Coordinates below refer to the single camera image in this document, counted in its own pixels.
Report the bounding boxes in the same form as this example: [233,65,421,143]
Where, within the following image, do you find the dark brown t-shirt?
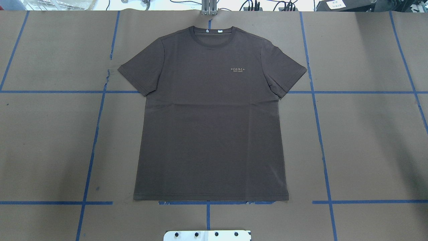
[118,26,307,202]

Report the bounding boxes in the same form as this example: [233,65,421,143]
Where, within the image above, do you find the dark box with label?
[315,0,377,12]

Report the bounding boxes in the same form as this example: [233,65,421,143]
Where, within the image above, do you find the aluminium camera post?
[201,0,218,15]

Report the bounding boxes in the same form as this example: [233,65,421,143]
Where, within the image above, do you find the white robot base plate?
[163,230,252,241]

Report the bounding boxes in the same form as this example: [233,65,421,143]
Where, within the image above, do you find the black background cables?
[239,0,297,11]

